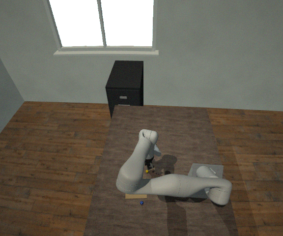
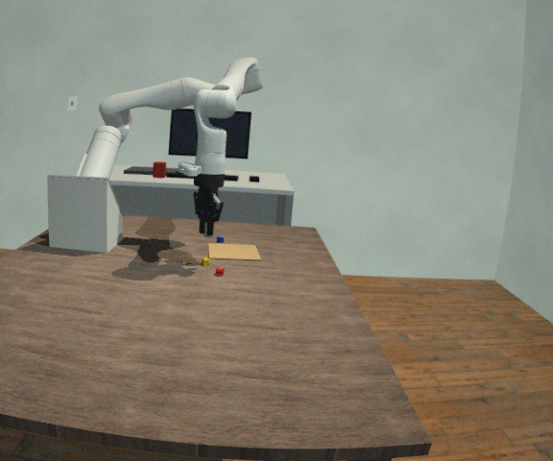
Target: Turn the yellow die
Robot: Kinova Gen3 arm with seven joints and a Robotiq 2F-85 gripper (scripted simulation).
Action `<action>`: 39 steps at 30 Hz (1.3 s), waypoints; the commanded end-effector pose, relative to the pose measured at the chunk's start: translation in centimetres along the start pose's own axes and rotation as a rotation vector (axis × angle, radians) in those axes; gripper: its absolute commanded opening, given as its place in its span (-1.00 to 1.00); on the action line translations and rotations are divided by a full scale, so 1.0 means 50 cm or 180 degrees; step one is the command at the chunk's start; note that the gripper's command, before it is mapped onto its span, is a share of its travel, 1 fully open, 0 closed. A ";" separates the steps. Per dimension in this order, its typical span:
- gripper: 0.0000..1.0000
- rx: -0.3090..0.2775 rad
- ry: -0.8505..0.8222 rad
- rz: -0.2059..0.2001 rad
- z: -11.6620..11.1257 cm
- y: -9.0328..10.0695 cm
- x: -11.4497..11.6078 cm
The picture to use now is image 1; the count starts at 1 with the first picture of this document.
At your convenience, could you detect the tan square mat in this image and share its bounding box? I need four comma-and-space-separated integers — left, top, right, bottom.
125, 194, 147, 199

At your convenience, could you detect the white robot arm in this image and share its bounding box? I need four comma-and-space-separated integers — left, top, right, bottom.
116, 129, 232, 205

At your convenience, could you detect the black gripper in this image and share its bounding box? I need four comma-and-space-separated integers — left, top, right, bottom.
145, 157, 154, 170

